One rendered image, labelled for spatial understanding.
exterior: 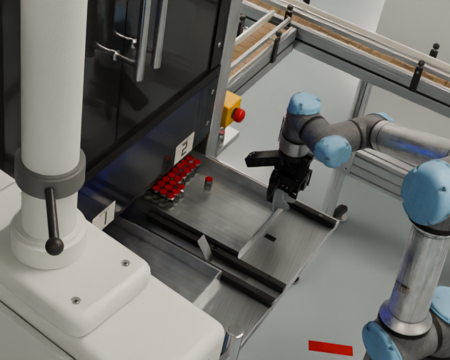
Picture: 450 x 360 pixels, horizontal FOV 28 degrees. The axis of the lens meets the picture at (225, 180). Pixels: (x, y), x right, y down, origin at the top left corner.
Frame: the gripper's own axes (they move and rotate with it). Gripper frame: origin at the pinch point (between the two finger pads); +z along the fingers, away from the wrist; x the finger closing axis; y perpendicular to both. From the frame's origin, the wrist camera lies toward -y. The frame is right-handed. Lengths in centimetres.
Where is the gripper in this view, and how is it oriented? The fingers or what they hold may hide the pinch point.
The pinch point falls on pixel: (271, 205)
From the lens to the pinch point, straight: 232.9
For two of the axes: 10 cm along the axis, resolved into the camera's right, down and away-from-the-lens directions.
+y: 8.5, 4.3, -3.1
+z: -1.4, 7.5, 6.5
